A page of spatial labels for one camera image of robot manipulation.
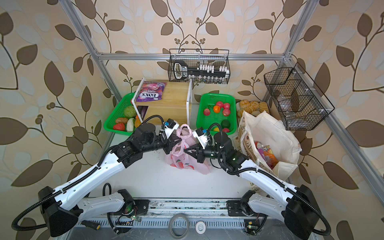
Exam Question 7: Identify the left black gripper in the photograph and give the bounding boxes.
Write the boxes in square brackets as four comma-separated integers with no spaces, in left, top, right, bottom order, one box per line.
[139,132,184,154]

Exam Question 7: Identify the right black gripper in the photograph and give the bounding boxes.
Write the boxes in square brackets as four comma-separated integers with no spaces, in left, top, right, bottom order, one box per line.
[184,141,225,164]

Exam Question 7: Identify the pink plastic grocery bag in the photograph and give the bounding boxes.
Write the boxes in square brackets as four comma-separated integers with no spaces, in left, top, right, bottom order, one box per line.
[165,124,211,175]

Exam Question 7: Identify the green fruit basket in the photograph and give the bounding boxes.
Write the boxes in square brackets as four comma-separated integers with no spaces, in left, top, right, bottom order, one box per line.
[196,93,238,135]

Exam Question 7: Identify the cream canvas tote bag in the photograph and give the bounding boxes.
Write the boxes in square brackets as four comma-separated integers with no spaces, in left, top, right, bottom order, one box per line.
[235,112,302,181]

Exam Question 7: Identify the orange Fox's candy bag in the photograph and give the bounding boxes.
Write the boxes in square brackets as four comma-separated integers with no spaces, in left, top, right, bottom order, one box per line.
[263,146,279,169]

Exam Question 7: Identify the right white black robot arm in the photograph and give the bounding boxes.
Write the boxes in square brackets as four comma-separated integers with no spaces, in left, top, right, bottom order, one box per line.
[184,133,332,240]

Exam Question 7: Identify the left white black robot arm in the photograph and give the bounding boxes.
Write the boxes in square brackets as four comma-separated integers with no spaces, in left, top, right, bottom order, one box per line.
[12,119,181,237]

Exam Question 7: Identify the red strawberry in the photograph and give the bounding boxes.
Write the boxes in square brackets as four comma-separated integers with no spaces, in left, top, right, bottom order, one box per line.
[113,123,126,131]

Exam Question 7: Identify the green cabbage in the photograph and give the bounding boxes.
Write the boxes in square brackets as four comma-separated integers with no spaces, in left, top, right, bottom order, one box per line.
[123,106,137,119]

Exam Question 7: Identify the left green vegetable basket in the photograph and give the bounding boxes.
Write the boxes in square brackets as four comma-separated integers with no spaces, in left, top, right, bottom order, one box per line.
[104,93,138,136]

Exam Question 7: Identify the green avocado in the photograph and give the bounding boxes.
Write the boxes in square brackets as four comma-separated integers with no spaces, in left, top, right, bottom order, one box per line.
[221,120,231,129]

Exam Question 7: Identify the small orange tangerine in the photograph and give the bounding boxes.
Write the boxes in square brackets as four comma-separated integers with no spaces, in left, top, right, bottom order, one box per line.
[213,105,221,114]

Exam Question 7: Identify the white wooden two-tier shelf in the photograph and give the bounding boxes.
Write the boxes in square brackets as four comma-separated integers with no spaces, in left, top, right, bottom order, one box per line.
[131,78,192,125]

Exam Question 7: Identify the purple Fox's candy bag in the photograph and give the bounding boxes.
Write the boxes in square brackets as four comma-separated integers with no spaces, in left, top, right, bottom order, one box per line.
[136,81,167,103]

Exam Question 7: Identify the white bread tray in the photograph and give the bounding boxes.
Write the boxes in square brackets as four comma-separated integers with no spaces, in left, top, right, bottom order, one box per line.
[236,100,270,118]

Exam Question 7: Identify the black barcode scanner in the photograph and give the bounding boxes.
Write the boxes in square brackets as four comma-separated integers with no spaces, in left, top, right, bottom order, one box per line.
[172,60,188,81]

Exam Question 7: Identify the grey tape roll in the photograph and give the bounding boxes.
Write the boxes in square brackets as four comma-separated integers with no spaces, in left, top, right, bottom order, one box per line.
[168,213,190,240]

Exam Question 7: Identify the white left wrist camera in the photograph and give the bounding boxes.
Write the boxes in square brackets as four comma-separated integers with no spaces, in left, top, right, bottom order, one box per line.
[161,119,180,140]

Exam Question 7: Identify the black wire basket rear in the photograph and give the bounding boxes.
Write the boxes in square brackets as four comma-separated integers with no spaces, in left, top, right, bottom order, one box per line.
[168,48,231,85]

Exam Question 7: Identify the black wire basket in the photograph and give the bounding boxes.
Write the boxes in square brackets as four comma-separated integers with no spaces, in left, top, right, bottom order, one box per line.
[168,48,231,85]
[264,63,335,131]

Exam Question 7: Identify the black handle screwdriver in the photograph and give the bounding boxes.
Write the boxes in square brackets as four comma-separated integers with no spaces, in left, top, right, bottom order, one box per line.
[81,220,101,231]

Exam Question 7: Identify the black wire basket right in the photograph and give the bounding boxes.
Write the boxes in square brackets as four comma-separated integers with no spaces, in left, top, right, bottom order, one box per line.
[264,63,335,131]

